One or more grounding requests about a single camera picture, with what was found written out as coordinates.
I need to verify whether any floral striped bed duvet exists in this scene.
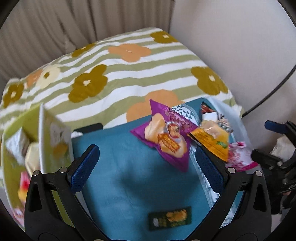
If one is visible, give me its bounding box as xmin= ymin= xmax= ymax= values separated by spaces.
xmin=1 ymin=28 xmax=243 ymax=131

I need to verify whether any beige pleated curtain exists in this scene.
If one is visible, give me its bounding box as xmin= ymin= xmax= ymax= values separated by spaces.
xmin=1 ymin=1 xmax=175 ymax=86

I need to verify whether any cream orange bread pack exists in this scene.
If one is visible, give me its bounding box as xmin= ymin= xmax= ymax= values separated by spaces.
xmin=25 ymin=142 xmax=40 ymax=177

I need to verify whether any black lamp stand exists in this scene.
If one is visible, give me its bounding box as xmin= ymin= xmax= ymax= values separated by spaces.
xmin=242 ymin=64 xmax=296 ymax=118

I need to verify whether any black white snack bag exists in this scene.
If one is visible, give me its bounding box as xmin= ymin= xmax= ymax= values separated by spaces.
xmin=201 ymin=101 xmax=233 ymax=133

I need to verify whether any purple snack bag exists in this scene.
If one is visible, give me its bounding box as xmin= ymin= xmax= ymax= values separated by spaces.
xmin=130 ymin=99 xmax=198 ymax=172

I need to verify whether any blue patterned table cloth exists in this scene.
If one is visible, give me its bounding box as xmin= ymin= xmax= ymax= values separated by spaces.
xmin=71 ymin=97 xmax=253 ymax=241

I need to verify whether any light blue white snack bag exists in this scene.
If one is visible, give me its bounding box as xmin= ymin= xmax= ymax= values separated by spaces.
xmin=6 ymin=128 xmax=30 ymax=166

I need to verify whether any orange snack bag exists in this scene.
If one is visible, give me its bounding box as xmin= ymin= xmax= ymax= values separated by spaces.
xmin=187 ymin=120 xmax=229 ymax=162

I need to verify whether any green beef cracker pack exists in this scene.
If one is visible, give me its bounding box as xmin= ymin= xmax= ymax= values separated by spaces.
xmin=148 ymin=206 xmax=192 ymax=231

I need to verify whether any green cardboard box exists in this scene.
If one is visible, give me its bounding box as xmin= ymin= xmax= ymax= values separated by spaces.
xmin=1 ymin=104 xmax=74 ymax=228

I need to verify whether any small pink candy bag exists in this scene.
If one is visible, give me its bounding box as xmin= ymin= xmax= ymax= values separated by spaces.
xmin=225 ymin=142 xmax=258 ymax=172

